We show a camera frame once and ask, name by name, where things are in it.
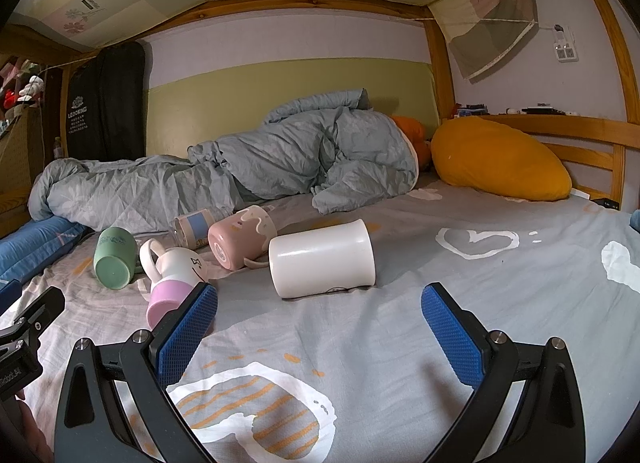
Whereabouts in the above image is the clear bottle blue label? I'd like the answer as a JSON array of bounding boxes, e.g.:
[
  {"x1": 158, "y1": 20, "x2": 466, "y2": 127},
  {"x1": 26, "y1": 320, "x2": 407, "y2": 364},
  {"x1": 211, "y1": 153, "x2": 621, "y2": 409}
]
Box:
[{"x1": 172, "y1": 208, "x2": 215, "y2": 251}]

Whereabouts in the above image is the yellow-orange pillow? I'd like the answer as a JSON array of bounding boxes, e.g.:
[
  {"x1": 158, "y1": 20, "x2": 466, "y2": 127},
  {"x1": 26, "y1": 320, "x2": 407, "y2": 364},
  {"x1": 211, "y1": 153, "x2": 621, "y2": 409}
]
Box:
[{"x1": 431, "y1": 116, "x2": 573, "y2": 202}]

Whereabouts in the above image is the person's left hand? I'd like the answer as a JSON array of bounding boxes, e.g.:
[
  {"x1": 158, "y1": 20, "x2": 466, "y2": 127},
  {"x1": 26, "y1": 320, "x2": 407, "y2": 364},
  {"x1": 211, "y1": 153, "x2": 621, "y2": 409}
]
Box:
[{"x1": 16, "y1": 389, "x2": 53, "y2": 463}]

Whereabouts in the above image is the blue padded mat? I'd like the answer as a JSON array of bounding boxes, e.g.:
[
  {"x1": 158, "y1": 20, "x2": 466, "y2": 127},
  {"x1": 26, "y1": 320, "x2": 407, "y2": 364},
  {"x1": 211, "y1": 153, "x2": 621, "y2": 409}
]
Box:
[{"x1": 0, "y1": 216, "x2": 89, "y2": 284}]

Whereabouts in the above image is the green mug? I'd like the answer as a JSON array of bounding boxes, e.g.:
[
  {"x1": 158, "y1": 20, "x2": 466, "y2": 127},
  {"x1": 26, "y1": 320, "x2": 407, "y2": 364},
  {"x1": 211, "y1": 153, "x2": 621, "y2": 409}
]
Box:
[{"x1": 93, "y1": 227, "x2": 137, "y2": 290}]

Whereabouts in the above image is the large white mug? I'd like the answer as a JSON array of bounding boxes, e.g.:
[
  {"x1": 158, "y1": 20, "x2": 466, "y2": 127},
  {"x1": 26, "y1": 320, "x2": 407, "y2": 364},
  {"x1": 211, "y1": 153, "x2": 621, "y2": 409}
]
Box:
[{"x1": 269, "y1": 219, "x2": 376, "y2": 299}]

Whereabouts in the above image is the white wall socket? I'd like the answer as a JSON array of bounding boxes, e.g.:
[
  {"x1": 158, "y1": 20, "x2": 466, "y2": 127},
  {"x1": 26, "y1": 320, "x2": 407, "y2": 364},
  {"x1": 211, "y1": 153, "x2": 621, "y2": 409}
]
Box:
[{"x1": 552, "y1": 24, "x2": 578, "y2": 63}]

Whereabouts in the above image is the black hanging bag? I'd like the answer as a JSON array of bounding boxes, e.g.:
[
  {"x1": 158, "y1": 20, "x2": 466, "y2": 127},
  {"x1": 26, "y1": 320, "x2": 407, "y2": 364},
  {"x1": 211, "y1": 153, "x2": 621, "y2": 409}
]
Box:
[{"x1": 65, "y1": 41, "x2": 145, "y2": 162}]

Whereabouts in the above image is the grey-blue duvet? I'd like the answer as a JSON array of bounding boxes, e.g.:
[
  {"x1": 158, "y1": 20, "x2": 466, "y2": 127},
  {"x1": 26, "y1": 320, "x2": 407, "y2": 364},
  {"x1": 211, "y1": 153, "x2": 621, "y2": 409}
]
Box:
[{"x1": 28, "y1": 89, "x2": 420, "y2": 235}]

